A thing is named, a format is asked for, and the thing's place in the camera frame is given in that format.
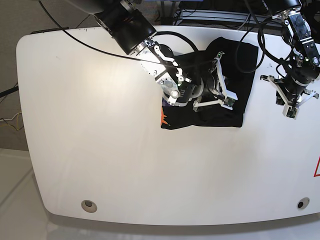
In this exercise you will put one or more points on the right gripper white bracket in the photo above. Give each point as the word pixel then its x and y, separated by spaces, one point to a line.
pixel 215 91

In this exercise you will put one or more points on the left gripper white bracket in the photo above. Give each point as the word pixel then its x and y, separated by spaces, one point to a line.
pixel 284 97

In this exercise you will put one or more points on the black T-shirt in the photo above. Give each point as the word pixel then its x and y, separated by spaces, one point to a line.
pixel 237 66

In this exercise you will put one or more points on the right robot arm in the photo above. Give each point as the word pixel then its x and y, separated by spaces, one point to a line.
pixel 134 34

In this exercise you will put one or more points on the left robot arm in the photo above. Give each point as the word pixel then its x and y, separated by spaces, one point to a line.
pixel 302 66

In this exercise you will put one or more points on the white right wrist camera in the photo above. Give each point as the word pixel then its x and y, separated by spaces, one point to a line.
pixel 229 101

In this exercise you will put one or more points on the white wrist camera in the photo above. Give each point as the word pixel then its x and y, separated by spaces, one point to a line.
pixel 229 101
pixel 290 112

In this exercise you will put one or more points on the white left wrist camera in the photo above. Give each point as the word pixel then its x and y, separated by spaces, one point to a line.
pixel 290 112

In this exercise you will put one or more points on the aluminium frame rail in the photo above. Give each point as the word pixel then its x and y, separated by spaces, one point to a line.
pixel 215 16

